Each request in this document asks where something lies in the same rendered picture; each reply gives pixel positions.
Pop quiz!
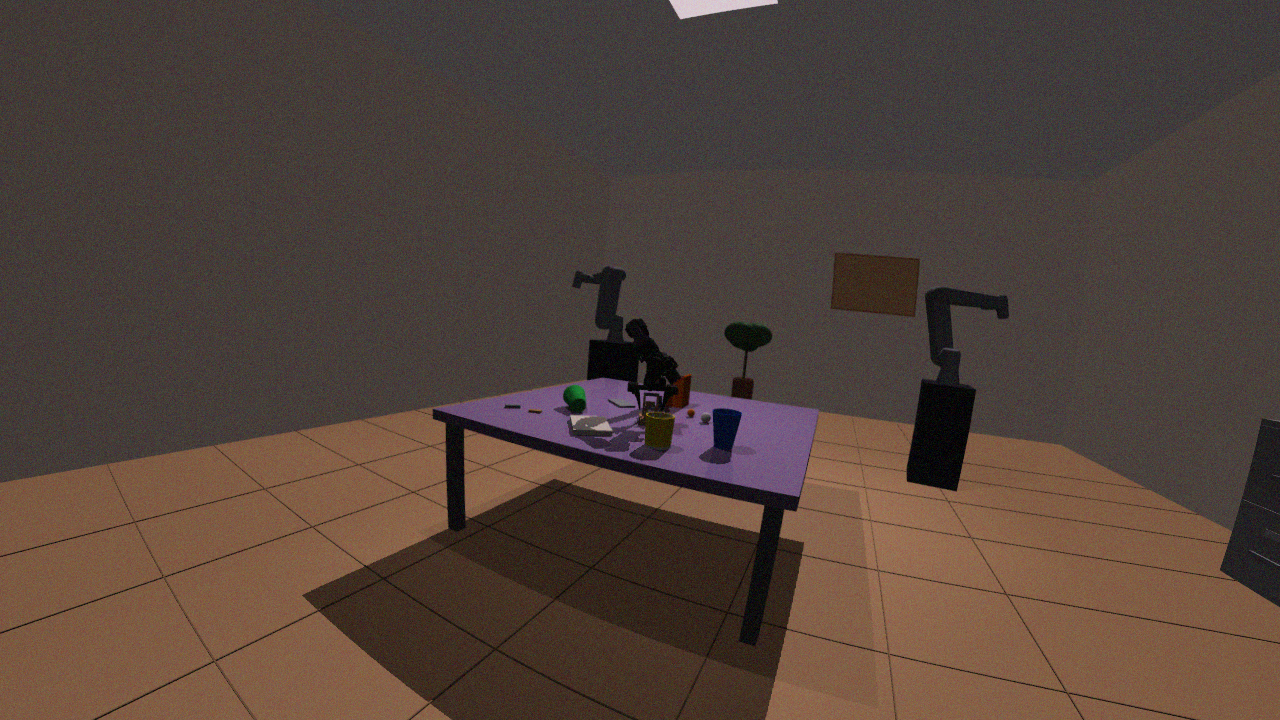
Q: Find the green cylinder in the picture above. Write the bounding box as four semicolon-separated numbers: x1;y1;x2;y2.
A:
563;386;586;413

